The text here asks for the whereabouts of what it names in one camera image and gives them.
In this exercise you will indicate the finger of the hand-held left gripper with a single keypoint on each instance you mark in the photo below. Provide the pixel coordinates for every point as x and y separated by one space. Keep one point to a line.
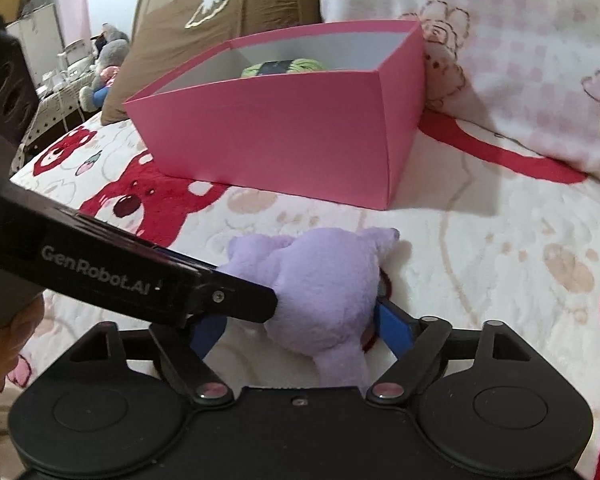
172 254
245 300

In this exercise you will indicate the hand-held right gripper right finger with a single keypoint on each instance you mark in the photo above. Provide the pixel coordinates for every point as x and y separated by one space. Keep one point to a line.
392 326

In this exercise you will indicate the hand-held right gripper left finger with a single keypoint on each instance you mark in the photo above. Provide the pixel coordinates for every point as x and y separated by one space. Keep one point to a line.
207 334

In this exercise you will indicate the purple plush toy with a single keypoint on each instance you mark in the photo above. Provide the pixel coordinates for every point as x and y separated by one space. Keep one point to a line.
320 285

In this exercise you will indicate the pink cardboard box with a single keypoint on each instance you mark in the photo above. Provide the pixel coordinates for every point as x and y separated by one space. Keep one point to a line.
280 130

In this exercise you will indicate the green yarn ball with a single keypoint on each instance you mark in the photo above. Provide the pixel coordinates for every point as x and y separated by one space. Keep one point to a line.
305 65

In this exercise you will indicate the person's left hand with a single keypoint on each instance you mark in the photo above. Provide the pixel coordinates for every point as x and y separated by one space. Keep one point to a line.
10 350

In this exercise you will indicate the red bear printed blanket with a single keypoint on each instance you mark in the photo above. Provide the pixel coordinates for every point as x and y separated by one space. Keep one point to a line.
480 260

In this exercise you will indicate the bedside table with patterned cloth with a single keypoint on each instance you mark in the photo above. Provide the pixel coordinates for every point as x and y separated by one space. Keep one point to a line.
50 110

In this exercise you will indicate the grey plush toy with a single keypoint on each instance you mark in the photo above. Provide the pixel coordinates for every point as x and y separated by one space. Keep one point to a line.
111 52

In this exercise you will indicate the black and white plush toy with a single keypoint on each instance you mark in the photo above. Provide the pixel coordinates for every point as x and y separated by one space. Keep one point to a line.
98 42

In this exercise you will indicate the beige cabinet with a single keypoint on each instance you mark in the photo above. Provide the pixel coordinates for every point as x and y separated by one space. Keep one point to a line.
40 40

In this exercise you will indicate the brown pillow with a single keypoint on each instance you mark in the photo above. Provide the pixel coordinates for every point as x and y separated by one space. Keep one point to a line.
180 10

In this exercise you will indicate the pink curtain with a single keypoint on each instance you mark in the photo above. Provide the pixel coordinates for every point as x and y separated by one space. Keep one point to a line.
72 0

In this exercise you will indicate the pink checked pillow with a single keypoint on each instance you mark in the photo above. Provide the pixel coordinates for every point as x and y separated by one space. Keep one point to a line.
530 35

